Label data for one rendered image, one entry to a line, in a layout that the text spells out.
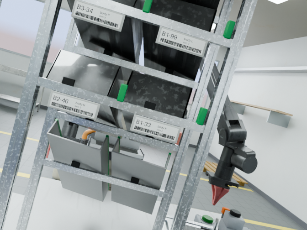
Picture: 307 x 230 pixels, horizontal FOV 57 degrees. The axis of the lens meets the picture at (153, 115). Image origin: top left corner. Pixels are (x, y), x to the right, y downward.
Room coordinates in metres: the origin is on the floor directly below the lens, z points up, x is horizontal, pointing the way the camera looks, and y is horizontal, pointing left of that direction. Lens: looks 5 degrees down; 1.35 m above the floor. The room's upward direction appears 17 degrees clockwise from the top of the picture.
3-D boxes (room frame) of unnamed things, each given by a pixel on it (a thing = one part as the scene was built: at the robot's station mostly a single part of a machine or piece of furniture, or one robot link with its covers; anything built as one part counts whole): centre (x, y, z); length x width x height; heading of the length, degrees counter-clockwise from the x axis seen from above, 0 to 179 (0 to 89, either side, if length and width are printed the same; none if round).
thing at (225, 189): (0.93, -0.27, 1.08); 0.07 x 0.07 x 0.09; 5
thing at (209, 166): (5.87, -1.66, 0.05); 1.14 x 0.78 x 0.11; 13
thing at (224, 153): (0.93, -0.29, 1.21); 0.07 x 0.06 x 0.07; 24
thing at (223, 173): (0.93, -0.28, 1.15); 0.10 x 0.07 x 0.07; 95
